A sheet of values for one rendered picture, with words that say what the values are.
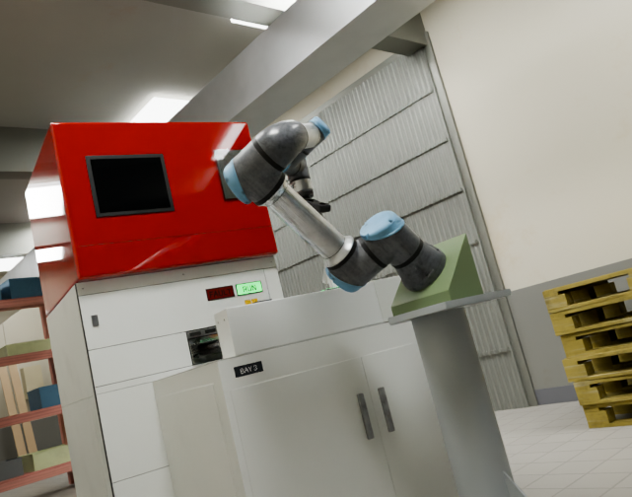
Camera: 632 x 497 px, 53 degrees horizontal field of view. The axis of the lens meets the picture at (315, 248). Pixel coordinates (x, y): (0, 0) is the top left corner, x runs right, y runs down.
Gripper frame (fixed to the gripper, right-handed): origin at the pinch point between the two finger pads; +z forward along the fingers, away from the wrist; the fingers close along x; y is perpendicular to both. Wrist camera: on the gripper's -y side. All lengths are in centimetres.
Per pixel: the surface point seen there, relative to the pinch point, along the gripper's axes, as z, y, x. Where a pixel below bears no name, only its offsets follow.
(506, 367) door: 77, 190, -274
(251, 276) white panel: -4, 59, -3
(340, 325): 26.7, -4.0, 2.3
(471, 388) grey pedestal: 53, -39, -11
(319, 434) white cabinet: 57, -4, 19
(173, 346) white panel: 18, 58, 36
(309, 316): 21.6, -4.0, 12.9
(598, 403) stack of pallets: 97, 64, -202
